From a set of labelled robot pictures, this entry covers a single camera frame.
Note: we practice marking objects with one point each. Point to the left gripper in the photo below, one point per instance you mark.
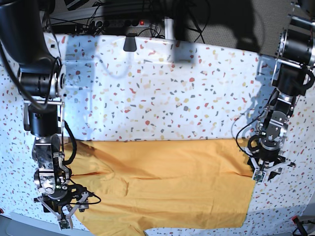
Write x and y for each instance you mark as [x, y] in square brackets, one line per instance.
[259, 154]

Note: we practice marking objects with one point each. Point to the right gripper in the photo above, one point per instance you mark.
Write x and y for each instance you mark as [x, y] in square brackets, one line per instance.
[62, 197]

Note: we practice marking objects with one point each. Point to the yellow orange T-shirt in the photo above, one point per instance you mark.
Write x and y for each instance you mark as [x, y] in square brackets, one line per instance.
[203, 184]

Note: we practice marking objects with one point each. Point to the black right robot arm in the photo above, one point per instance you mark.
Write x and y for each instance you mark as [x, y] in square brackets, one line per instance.
[40, 79]

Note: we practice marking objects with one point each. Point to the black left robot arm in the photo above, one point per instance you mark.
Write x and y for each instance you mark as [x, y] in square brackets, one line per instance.
[293, 75]

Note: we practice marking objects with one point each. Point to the red black clamp right corner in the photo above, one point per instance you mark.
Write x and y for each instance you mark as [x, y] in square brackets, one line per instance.
[300, 230]

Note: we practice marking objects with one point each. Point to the terrazzo patterned white tablecloth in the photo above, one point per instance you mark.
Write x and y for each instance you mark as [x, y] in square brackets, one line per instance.
[173, 90]

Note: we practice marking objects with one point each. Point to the black table clamp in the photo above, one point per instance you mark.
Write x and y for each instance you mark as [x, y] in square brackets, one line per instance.
[130, 43]

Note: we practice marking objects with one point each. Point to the black power adapter brick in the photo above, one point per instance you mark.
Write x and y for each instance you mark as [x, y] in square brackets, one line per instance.
[66, 29]

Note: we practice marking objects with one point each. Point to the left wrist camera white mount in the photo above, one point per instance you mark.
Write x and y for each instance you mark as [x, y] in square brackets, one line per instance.
[259, 175]

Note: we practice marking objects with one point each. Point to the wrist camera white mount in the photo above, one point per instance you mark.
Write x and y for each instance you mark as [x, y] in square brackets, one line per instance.
[64, 221]
[259, 175]

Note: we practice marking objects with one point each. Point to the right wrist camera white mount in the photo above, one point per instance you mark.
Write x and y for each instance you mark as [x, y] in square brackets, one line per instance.
[64, 221]

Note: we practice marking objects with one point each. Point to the silver aluminium frame post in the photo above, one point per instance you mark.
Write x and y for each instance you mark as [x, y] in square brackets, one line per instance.
[169, 28]

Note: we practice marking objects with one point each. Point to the white power strip red switch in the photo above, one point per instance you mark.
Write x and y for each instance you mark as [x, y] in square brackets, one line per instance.
[124, 23]

